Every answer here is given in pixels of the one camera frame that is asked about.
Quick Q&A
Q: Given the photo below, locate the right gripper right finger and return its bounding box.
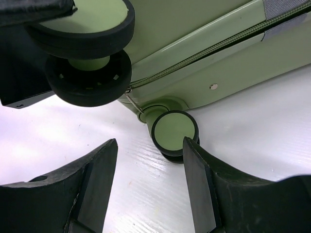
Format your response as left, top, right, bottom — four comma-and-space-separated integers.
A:
183, 137, 311, 233

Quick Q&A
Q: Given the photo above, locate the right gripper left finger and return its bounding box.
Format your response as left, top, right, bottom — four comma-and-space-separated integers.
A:
0, 139, 118, 233

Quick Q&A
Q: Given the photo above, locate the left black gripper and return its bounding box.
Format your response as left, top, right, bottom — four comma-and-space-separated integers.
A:
0, 0, 75, 109

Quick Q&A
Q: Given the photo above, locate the green hard-shell suitcase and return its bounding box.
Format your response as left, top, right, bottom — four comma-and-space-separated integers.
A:
25, 0, 311, 162

